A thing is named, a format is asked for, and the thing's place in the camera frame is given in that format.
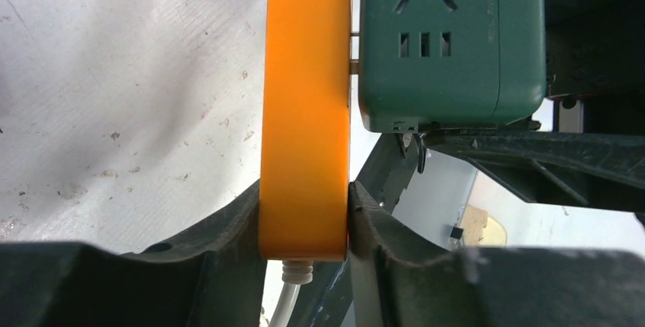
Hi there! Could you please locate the green cube socket adapter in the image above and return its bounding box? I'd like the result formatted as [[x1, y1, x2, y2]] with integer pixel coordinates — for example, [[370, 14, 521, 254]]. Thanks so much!
[[358, 0, 547, 133]]

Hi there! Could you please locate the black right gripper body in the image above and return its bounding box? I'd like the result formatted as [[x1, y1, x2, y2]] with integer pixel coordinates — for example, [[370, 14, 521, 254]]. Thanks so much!
[[545, 0, 644, 136]]

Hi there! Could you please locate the white power strip cord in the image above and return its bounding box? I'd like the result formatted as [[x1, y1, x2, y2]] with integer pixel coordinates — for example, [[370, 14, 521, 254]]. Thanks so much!
[[267, 259, 316, 327]]

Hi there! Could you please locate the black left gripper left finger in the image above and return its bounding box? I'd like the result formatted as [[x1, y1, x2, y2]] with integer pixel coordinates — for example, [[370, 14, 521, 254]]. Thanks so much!
[[1, 184, 266, 326]]

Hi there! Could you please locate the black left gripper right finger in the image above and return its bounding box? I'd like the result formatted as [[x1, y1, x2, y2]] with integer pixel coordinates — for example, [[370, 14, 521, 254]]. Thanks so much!
[[348, 183, 644, 326]]

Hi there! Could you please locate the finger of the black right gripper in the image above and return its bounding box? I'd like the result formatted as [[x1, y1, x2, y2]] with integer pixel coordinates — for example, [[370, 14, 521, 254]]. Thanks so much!
[[422, 129, 644, 213]]

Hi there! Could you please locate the orange power strip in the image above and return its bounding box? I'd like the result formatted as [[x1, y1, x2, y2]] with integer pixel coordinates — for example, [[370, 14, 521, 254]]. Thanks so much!
[[259, 0, 351, 261]]

